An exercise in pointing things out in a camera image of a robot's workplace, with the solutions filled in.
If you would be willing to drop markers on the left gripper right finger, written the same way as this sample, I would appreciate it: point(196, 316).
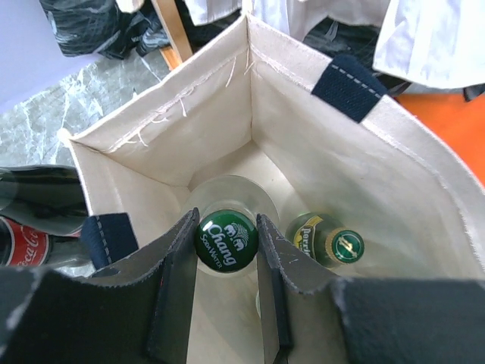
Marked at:
point(311, 315)

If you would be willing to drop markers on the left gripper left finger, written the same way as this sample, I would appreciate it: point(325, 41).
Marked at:
point(137, 308)

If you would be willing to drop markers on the dark green glass bottle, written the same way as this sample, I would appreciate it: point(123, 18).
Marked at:
point(325, 239)

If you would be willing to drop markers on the clear chang bottle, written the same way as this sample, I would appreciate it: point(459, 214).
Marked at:
point(226, 238)
point(258, 304)

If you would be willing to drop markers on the coca-cola glass bottle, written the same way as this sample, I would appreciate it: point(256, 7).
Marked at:
point(42, 211)

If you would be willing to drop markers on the beige canvas tote bag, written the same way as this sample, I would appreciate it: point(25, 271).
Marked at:
point(318, 134)

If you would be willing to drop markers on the folded orange cloth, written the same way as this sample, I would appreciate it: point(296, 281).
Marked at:
point(457, 122)

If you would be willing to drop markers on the dark shark print garment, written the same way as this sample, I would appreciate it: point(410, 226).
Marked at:
point(88, 27)

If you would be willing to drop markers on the white pleated garment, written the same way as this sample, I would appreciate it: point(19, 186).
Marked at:
point(436, 44)

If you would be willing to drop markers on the wooden clothes rack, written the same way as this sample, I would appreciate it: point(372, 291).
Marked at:
point(179, 49)

